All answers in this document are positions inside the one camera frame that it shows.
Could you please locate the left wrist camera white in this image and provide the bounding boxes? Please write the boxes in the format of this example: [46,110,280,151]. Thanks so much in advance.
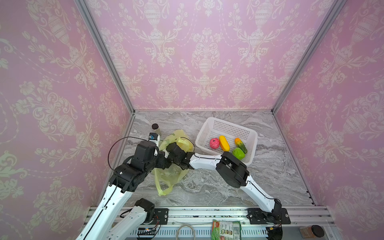
[148,133,160,147]

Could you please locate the grey cable loop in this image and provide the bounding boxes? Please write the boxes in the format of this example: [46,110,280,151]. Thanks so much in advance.
[175,223,196,240]

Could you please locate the yellow banana toy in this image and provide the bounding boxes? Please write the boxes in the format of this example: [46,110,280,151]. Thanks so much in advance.
[219,136,231,152]

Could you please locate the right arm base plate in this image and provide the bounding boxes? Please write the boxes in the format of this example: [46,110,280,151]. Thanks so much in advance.
[247,208,291,225]

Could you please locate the yellow green corn toy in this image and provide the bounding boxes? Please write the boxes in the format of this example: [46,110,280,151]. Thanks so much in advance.
[235,138,248,154]

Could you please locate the yellow-green plastic bag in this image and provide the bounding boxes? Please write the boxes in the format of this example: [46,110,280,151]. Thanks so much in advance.
[154,130,194,196]

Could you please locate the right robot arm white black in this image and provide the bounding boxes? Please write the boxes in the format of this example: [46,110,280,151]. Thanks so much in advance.
[166,143,282,225]

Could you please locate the pink dragon fruit toy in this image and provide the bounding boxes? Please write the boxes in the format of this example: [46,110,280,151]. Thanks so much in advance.
[209,138,220,150]

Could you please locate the white plastic basket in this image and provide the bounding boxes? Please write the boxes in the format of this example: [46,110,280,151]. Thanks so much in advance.
[195,117,258,166]

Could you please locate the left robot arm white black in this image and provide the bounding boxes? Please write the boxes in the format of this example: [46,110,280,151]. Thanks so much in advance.
[77,140,165,240]

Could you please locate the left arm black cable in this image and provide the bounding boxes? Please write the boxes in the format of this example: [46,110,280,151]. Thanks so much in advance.
[107,136,150,171]

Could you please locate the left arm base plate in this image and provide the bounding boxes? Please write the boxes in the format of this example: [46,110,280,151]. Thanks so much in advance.
[144,208,169,225]

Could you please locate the small circuit board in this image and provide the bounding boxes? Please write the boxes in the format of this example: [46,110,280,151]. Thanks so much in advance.
[137,228,157,236]

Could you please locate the small bottle black cap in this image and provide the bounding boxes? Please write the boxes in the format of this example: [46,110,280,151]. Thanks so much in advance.
[152,124,162,136]

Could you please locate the green snack packet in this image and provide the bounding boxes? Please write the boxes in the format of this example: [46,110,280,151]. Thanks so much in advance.
[211,220,241,240]

